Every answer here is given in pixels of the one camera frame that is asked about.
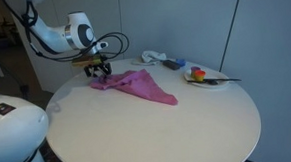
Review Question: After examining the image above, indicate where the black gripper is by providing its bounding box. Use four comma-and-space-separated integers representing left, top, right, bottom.
82, 61, 113, 84

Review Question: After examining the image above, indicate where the pink shirt with orange print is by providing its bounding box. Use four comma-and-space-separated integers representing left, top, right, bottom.
88, 66, 180, 111

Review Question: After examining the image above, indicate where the crumpled white cloth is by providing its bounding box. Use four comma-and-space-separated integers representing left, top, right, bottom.
131, 49, 169, 67

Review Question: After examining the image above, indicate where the black rectangular block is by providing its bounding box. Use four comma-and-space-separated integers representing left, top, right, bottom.
161, 58, 182, 72

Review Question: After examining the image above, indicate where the small blue block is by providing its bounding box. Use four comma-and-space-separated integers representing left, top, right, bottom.
174, 57, 187, 68

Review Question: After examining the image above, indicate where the purple toy cup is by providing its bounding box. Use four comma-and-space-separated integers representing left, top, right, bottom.
190, 65, 202, 80

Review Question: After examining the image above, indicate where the orange toy cup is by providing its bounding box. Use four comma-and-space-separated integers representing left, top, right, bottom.
193, 69, 208, 83

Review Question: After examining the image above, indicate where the white round plate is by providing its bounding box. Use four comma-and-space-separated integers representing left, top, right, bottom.
183, 66, 231, 91

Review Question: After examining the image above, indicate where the black utensil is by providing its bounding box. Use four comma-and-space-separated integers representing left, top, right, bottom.
186, 76, 243, 88

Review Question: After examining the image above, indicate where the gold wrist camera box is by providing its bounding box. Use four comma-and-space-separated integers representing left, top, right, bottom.
70, 54, 108, 68

